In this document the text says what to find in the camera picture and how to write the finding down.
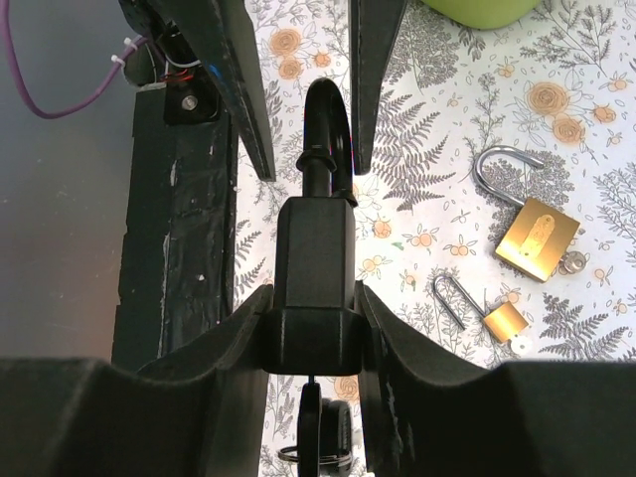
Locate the large brass padlock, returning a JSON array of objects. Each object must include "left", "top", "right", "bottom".
[{"left": 472, "top": 145, "right": 579, "bottom": 283}]

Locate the floral patterned table mat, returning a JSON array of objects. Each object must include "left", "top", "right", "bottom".
[{"left": 233, "top": 1, "right": 635, "bottom": 369}]

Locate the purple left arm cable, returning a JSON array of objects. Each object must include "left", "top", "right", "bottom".
[{"left": 0, "top": 0, "right": 150, "bottom": 120}]

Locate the small brass padlock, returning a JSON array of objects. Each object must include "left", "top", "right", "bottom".
[{"left": 431, "top": 273, "right": 534, "bottom": 357}]

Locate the black Kaijing padlock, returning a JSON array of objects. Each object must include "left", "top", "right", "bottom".
[{"left": 261, "top": 79, "right": 363, "bottom": 376}]

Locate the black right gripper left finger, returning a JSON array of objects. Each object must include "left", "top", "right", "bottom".
[{"left": 1, "top": 285, "right": 273, "bottom": 476}]

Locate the black-headed key bunch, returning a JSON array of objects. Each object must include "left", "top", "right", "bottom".
[{"left": 277, "top": 377, "right": 354, "bottom": 477}]

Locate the green vegetable tray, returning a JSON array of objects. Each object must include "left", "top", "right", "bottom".
[{"left": 423, "top": 0, "right": 540, "bottom": 30}]

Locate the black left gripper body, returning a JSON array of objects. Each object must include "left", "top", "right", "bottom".
[{"left": 119, "top": 1, "right": 222, "bottom": 125}]

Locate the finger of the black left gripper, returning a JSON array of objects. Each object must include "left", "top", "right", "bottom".
[
  {"left": 151, "top": 0, "right": 275, "bottom": 182},
  {"left": 348, "top": 0, "right": 406, "bottom": 175}
]

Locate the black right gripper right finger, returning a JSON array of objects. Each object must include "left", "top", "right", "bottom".
[{"left": 356, "top": 284, "right": 635, "bottom": 476}]

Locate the silver key in large brass padlock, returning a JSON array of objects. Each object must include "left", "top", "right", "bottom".
[{"left": 558, "top": 250, "right": 587, "bottom": 274}]

